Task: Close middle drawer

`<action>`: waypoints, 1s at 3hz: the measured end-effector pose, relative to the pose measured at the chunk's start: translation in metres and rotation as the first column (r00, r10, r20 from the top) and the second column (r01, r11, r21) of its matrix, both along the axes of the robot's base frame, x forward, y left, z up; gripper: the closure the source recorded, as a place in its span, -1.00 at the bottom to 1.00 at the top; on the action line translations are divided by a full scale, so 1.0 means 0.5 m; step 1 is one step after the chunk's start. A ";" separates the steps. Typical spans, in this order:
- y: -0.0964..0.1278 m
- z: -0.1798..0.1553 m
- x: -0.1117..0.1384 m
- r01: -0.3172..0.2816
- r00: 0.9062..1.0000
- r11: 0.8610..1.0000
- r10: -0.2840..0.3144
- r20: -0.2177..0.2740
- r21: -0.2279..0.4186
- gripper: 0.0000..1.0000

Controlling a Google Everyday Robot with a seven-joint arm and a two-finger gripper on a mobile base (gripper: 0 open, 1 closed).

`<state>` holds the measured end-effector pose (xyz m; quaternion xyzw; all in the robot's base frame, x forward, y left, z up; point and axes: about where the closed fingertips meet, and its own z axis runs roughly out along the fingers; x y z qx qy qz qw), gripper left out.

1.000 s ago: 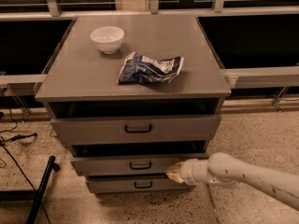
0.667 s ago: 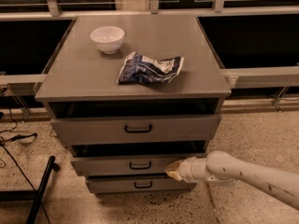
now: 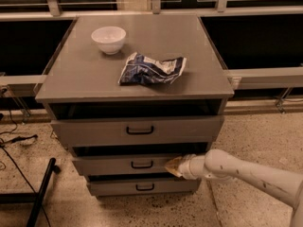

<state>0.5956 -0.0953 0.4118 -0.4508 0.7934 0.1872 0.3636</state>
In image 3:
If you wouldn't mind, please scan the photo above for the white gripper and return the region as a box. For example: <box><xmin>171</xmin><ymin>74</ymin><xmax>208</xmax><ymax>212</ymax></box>
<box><xmin>165</xmin><ymin>154</ymin><xmax>209</xmax><ymax>180</ymax></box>

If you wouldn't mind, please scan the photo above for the grey drawer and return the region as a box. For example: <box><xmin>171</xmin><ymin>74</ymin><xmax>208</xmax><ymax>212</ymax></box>
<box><xmin>87</xmin><ymin>177</ymin><xmax>200</xmax><ymax>197</ymax></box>
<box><xmin>51</xmin><ymin>115</ymin><xmax>223</xmax><ymax>147</ymax></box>
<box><xmin>72</xmin><ymin>153</ymin><xmax>181</xmax><ymax>176</ymax></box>

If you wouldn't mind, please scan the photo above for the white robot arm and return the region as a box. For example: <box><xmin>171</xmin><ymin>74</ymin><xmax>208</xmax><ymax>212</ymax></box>
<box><xmin>165</xmin><ymin>149</ymin><xmax>303</xmax><ymax>227</ymax></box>

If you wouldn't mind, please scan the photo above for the grey bottom drawer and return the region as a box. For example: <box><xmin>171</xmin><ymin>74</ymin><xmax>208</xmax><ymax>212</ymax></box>
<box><xmin>87</xmin><ymin>177</ymin><xmax>200</xmax><ymax>197</ymax></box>

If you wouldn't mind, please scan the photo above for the grey top drawer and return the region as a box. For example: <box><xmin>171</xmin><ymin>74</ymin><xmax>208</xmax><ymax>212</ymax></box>
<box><xmin>51</xmin><ymin>115</ymin><xmax>223</xmax><ymax>147</ymax></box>

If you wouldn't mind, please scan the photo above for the grey drawer cabinet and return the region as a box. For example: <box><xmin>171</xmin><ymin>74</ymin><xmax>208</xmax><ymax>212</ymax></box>
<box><xmin>36</xmin><ymin>15</ymin><xmax>233</xmax><ymax>184</ymax></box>

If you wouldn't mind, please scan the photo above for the crumpled blue white chip bag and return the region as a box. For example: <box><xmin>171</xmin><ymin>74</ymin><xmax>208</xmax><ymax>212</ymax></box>
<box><xmin>118</xmin><ymin>52</ymin><xmax>187</xmax><ymax>85</ymax></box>

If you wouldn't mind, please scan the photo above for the black metal stand leg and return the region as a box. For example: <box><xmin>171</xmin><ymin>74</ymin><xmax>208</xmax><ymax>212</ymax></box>
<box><xmin>0</xmin><ymin>158</ymin><xmax>61</xmax><ymax>227</ymax></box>

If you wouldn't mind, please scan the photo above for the white ceramic bowl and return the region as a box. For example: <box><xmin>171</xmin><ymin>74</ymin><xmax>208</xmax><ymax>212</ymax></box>
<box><xmin>91</xmin><ymin>26</ymin><xmax>126</xmax><ymax>55</ymax></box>

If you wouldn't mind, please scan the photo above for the black floor cable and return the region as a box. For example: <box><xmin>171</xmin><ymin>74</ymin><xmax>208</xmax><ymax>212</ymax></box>
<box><xmin>0</xmin><ymin>109</ymin><xmax>52</xmax><ymax>227</ymax></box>

